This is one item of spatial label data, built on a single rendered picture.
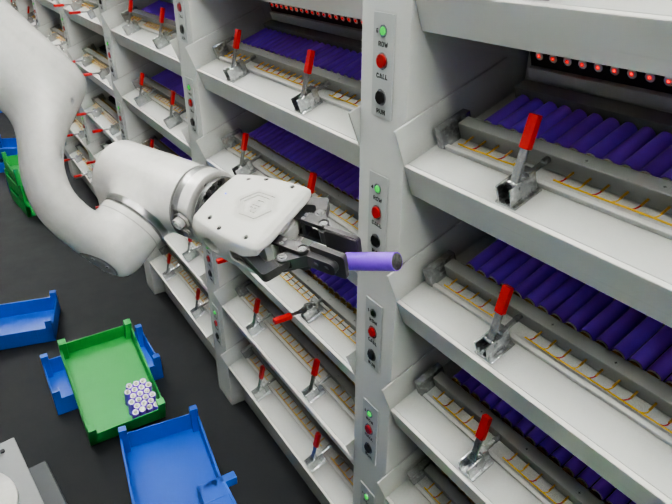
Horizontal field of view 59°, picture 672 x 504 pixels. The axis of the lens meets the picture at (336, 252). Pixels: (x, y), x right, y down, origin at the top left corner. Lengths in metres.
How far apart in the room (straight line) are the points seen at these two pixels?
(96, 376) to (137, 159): 1.20
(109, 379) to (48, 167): 1.23
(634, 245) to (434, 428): 0.45
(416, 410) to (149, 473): 0.87
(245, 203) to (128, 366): 1.27
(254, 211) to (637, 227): 0.36
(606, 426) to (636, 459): 0.04
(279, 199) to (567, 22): 0.31
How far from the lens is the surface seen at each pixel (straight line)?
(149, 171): 0.69
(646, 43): 0.53
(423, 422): 0.93
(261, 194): 0.63
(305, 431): 1.44
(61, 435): 1.82
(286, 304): 1.18
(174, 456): 1.66
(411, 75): 0.72
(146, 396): 1.73
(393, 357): 0.89
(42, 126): 0.67
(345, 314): 1.07
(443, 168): 0.72
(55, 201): 0.66
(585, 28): 0.56
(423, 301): 0.82
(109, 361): 1.87
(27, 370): 2.09
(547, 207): 0.63
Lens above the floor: 1.18
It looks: 28 degrees down
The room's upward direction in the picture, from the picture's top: straight up
